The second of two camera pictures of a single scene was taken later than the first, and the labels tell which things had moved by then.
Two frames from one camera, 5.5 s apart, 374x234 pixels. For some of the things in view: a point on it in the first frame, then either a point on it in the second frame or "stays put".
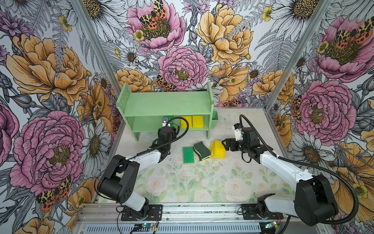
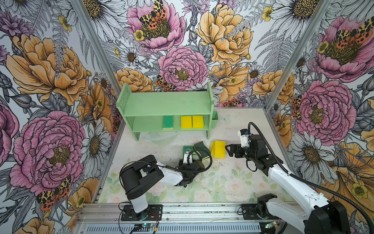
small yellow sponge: [183, 123] stays put
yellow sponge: [197, 121] stays put
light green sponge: [188, 155] stays put
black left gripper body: [174, 135] to [180, 164]
